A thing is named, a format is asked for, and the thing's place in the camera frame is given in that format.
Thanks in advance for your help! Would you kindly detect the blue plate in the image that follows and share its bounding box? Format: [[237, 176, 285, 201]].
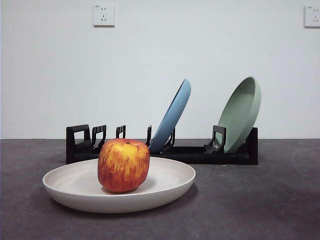
[[148, 77, 193, 154]]

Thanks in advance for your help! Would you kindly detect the green plate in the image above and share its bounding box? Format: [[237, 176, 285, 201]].
[[216, 76, 262, 154]]

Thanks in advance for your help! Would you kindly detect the cream yellow plate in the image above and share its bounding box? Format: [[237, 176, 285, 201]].
[[42, 156, 197, 214]]

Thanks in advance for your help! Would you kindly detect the white wall socket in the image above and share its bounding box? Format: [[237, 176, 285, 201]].
[[303, 5, 320, 28], [92, 3, 116, 28]]

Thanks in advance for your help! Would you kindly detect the black plate rack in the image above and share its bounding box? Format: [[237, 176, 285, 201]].
[[65, 124, 259, 166]]

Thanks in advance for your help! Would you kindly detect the red yellow apple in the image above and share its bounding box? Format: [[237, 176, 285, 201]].
[[97, 137, 151, 193]]

